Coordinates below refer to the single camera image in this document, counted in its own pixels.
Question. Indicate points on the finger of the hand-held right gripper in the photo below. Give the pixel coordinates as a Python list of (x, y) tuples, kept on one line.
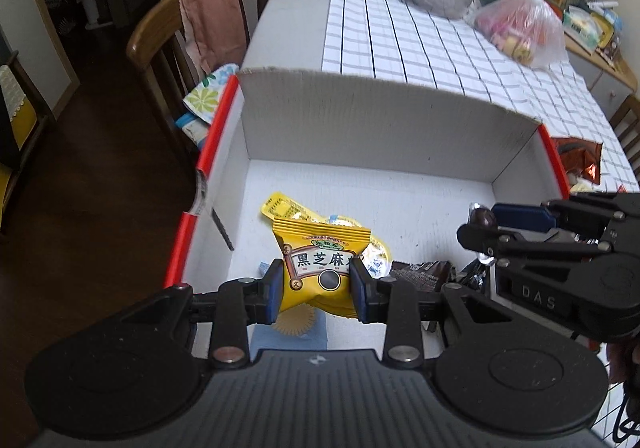
[(525, 248), (520, 217)]

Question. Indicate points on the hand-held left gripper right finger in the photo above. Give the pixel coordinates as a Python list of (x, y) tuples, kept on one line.
[(359, 293)]

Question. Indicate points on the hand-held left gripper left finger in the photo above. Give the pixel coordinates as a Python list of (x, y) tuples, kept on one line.
[(272, 293)]

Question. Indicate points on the dark translucent snack wrapper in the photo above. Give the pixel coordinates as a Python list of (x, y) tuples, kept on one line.
[(481, 215)]

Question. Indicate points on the yellow jelly sachet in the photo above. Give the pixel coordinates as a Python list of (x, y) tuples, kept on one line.
[(377, 253), (285, 205)]

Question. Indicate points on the yellow snack packet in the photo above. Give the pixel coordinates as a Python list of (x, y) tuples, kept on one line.
[(317, 268)]

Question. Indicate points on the blue biscuit snack packet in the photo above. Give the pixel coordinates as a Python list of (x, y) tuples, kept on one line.
[(305, 333)]

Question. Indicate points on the dark brown snack packet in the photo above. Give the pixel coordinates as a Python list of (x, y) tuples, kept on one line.
[(420, 274)]

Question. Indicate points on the dark red foil snack packet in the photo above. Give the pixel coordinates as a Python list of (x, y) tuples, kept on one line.
[(577, 161)]

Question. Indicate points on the red and white cardboard box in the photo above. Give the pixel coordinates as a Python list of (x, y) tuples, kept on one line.
[(375, 128)]

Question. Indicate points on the wooden chair with black seat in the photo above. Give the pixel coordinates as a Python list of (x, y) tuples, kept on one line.
[(627, 128)]

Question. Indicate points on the white cabinet with wooden top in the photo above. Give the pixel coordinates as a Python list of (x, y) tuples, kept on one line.
[(600, 73)]

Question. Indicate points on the green white tissue pack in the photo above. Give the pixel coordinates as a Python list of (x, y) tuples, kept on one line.
[(582, 26)]

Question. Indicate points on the floral printed cushion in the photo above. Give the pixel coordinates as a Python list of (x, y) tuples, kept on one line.
[(205, 98)]

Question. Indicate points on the pink towel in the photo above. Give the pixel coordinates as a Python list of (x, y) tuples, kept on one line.
[(210, 18)]

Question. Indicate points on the wooden chair with towel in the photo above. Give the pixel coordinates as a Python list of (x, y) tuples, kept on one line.
[(150, 33)]

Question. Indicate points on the yellow cushioned stool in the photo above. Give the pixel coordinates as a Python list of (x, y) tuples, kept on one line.
[(20, 123)]

